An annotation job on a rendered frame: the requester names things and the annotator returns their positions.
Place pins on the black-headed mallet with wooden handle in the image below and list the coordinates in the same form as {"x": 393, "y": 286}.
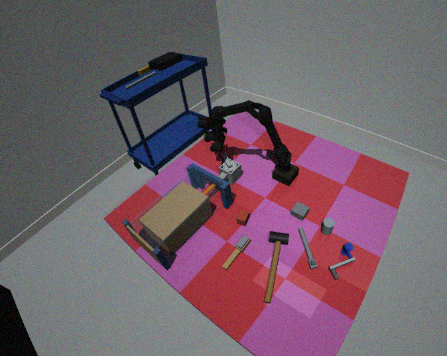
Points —
{"x": 278, "y": 239}

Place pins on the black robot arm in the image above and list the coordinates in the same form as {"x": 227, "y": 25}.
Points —
{"x": 264, "y": 116}

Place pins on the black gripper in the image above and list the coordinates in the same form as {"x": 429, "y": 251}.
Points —
{"x": 220, "y": 138}

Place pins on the grey cylinder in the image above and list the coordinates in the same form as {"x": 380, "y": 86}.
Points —
{"x": 327, "y": 226}

